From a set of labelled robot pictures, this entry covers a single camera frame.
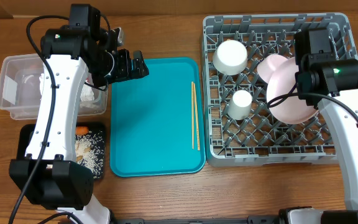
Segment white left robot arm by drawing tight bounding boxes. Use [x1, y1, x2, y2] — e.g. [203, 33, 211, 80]
[9, 4, 149, 223]

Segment rice and peanut leftovers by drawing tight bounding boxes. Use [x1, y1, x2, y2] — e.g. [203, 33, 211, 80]
[75, 132, 106, 180]

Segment grey dishwasher rack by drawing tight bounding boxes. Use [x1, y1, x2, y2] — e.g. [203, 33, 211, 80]
[201, 12, 357, 167]

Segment pink round plate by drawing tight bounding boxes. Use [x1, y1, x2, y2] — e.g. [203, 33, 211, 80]
[265, 57, 320, 124]

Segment white napkin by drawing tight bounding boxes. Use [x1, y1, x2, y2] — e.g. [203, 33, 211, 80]
[39, 73, 45, 96]

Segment pink food bowl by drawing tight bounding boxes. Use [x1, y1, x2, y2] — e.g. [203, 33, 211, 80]
[257, 54, 288, 83]

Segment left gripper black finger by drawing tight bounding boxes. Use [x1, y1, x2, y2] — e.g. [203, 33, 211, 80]
[131, 50, 149, 79]
[116, 49, 133, 82]

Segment cream plastic cup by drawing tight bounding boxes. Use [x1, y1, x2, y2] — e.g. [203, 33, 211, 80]
[227, 90, 252, 120]

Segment cream shallow bowl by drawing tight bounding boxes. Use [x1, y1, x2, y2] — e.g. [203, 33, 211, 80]
[213, 40, 248, 75]

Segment black waste tray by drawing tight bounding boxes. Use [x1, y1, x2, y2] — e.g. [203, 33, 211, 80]
[16, 122, 106, 180]

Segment orange carrot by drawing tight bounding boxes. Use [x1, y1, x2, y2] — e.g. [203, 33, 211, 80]
[75, 126, 90, 136]

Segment teal plastic tray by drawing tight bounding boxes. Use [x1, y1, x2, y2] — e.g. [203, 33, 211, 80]
[109, 57, 206, 177]

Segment clear plastic waste bin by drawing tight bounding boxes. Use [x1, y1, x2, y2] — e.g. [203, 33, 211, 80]
[0, 54, 108, 120]

